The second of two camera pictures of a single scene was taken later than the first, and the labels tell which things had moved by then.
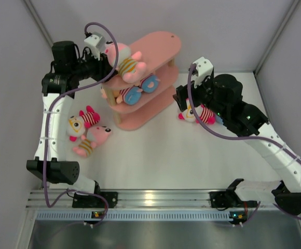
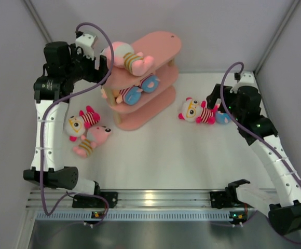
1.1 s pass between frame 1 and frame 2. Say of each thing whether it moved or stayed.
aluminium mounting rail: stayed
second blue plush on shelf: stayed
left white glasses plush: stayed
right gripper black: moved
